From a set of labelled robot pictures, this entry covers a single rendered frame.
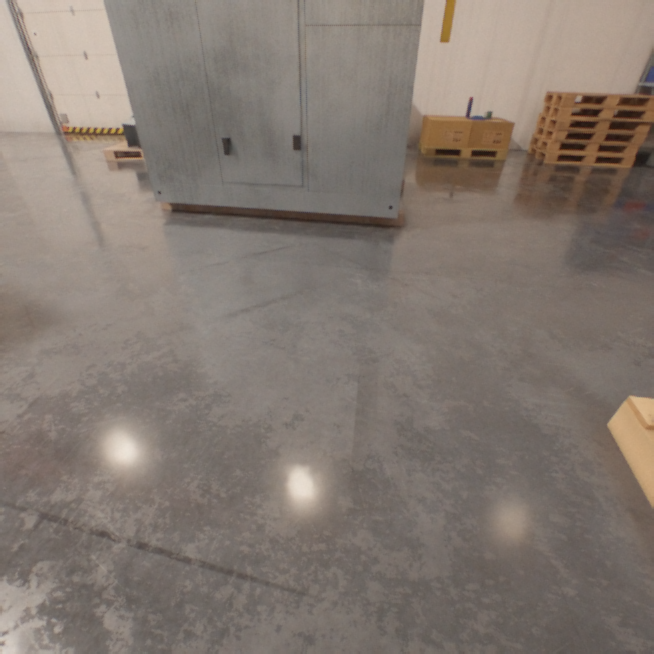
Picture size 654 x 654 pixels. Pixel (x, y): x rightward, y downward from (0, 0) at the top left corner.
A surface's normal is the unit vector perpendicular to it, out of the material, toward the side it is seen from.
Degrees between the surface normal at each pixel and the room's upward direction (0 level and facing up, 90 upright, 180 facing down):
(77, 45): 90
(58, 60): 90
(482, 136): 90
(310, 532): 0
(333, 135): 90
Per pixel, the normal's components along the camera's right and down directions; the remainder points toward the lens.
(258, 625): 0.01, -0.81
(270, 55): -0.18, 0.58
